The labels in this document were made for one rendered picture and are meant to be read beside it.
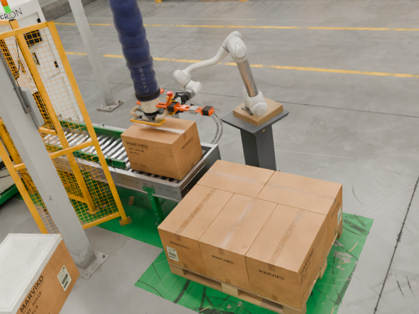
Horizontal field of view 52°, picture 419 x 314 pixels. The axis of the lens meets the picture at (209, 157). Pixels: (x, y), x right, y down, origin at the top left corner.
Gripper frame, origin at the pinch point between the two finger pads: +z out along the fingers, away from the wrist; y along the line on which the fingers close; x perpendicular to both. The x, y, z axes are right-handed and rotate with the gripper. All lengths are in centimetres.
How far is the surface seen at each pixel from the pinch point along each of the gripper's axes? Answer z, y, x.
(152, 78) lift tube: 1.6, -26.4, 15.6
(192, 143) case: -7.2, 42.8, -4.4
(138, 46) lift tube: 7, -57, 17
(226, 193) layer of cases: 24, 66, -53
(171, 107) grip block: 5.6, -1.9, -0.1
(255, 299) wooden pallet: 79, 118, -100
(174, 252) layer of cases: 81, 90, -30
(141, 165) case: 21, 57, 40
